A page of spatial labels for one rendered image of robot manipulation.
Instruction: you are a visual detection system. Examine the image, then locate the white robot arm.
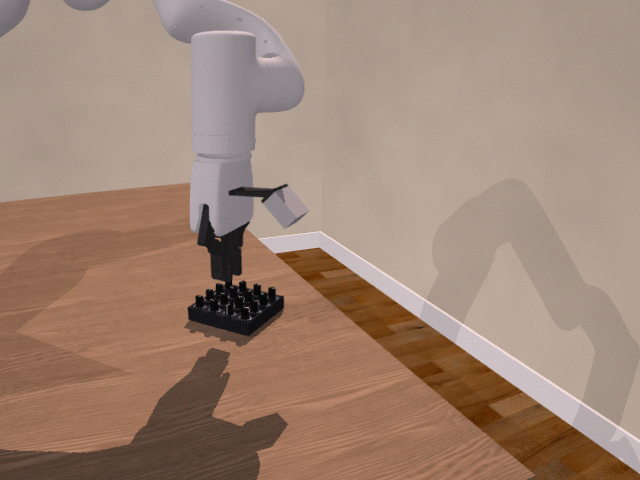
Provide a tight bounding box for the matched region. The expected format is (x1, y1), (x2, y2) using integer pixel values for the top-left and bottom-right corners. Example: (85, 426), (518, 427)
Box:
(0, 0), (310, 229)

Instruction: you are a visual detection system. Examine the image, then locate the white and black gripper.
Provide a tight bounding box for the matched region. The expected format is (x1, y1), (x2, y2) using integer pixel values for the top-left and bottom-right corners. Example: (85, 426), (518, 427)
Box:
(190, 152), (254, 282)

